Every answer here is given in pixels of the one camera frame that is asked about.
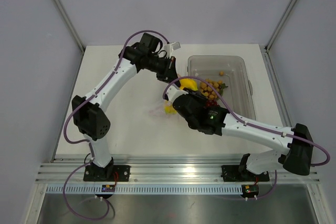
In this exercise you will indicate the left aluminium frame post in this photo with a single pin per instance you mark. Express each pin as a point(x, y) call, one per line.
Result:
point(68, 23)

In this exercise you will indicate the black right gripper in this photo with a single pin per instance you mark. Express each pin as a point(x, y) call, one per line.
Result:
point(201, 98)

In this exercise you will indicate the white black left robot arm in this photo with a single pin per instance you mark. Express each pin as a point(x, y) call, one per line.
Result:
point(89, 111)

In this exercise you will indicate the aluminium mounting rail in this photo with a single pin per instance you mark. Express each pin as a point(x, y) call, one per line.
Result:
point(158, 176)

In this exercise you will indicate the left small circuit board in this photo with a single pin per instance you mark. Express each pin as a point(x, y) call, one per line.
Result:
point(108, 188)

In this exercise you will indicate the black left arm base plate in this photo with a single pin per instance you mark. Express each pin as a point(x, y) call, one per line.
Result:
point(115, 173)

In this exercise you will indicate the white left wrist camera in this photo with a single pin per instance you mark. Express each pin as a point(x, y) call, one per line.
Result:
point(171, 47)

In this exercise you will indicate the clear grey plastic bin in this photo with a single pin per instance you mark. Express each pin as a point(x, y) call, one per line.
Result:
point(238, 94)

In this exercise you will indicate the clear red-dotted zip bag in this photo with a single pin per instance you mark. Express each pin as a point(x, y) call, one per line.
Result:
point(162, 109)

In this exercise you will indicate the yellow banana bunch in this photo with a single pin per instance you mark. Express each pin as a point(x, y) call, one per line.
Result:
point(184, 84)

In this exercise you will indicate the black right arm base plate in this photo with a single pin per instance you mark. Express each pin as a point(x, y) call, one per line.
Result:
point(231, 173)

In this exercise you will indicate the aluminium frame post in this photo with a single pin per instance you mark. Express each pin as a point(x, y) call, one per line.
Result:
point(281, 24)
point(68, 23)

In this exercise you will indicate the red grape bunch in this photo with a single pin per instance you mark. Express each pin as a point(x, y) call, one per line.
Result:
point(211, 103)

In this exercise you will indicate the right small circuit board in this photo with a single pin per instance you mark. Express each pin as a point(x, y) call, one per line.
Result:
point(250, 190)

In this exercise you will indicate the brown longan bunch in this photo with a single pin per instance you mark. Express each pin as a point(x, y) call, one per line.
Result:
point(213, 90)

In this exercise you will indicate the small circuit board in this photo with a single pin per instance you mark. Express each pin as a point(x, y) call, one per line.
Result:
point(108, 188)
point(250, 190)

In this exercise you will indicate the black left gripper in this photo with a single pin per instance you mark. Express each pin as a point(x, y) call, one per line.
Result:
point(170, 73)

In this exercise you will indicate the right aluminium frame post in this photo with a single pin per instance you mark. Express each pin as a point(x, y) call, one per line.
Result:
point(281, 24)

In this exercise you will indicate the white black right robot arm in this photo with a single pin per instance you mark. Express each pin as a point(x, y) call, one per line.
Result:
point(290, 147)

